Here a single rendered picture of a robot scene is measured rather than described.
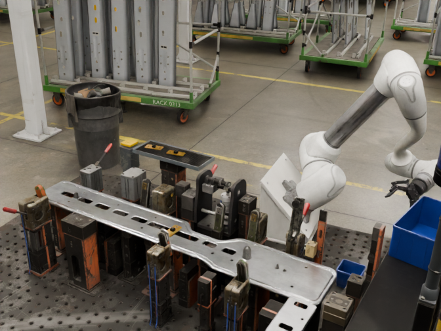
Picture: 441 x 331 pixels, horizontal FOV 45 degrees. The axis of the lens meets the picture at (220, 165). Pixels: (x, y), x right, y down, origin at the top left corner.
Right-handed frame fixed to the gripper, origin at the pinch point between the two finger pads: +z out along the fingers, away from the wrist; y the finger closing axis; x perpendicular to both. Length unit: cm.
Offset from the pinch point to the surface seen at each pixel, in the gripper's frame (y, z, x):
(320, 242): -16, 57, -14
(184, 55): -202, -306, 530
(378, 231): -13, 50, -36
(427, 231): 6.1, 15.9, -24.1
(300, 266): -13, 68, -11
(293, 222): -27, 59, -9
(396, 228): -8, 39, -34
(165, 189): -62, 75, 38
